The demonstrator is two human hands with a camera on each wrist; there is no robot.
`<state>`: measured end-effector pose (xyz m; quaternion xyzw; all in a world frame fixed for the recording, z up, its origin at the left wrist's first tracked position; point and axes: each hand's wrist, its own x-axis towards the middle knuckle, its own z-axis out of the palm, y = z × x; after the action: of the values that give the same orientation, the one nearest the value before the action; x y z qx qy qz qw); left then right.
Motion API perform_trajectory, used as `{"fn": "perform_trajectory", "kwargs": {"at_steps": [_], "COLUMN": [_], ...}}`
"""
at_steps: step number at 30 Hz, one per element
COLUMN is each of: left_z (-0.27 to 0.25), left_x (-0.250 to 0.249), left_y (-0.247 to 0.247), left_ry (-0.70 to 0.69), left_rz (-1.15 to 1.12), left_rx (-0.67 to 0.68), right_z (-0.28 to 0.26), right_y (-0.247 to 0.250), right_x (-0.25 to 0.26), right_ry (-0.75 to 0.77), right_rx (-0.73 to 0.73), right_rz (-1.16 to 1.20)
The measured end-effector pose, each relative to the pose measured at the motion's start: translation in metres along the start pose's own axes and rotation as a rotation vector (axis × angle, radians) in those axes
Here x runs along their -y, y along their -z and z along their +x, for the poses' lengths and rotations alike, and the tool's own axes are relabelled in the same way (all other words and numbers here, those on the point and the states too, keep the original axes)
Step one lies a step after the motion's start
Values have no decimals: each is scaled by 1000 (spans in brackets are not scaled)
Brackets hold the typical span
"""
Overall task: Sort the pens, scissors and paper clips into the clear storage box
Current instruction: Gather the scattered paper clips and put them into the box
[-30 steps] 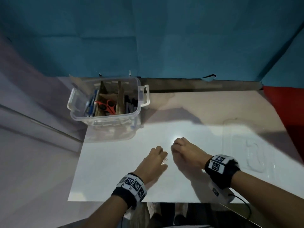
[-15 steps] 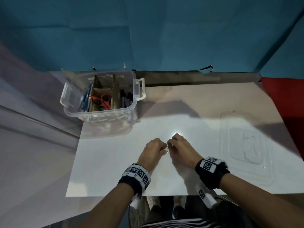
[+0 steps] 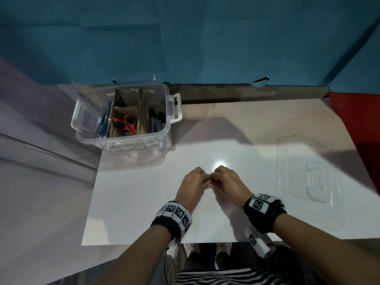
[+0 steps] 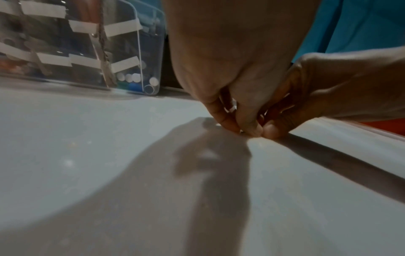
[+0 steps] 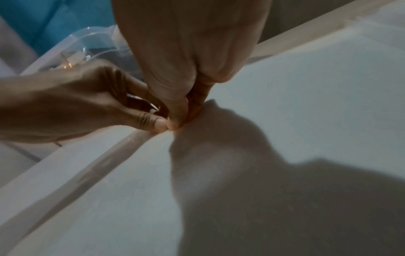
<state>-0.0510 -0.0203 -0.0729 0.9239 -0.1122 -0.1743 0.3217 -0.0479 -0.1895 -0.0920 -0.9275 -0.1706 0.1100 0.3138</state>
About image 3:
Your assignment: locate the person's right hand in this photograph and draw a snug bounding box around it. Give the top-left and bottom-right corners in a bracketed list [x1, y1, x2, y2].
[210, 165, 255, 209]

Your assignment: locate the person's left hand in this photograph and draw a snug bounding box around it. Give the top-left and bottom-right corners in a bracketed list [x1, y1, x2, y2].
[173, 167, 212, 216]

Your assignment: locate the clear plastic lid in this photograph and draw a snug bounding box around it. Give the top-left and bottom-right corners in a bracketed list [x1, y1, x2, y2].
[274, 134, 346, 230]

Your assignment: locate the pile of blue white pens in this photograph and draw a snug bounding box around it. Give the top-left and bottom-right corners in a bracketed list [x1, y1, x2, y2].
[94, 101, 113, 139]

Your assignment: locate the clear plastic storage box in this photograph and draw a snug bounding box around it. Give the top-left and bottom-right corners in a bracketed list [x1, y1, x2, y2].
[70, 83, 182, 150]

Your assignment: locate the person's left forearm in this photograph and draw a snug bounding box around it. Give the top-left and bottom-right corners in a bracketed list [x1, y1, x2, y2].
[92, 224, 173, 285]

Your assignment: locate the person's right forearm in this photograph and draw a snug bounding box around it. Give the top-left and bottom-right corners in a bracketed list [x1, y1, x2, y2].
[273, 213, 380, 285]

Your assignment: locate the brown cardboard divider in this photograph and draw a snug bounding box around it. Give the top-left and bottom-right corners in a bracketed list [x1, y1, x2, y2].
[108, 88, 150, 137]

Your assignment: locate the striped shirt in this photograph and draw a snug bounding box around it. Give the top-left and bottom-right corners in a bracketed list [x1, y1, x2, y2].
[172, 267, 285, 285]

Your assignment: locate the red object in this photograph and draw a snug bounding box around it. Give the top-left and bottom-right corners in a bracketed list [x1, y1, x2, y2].
[328, 91, 380, 196]

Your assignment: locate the blue backdrop cloth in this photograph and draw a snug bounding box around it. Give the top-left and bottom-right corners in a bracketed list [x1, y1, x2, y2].
[0, 0, 380, 95]

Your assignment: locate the black camera cable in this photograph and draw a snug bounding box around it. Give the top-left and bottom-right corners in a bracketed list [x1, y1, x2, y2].
[162, 254, 170, 285]

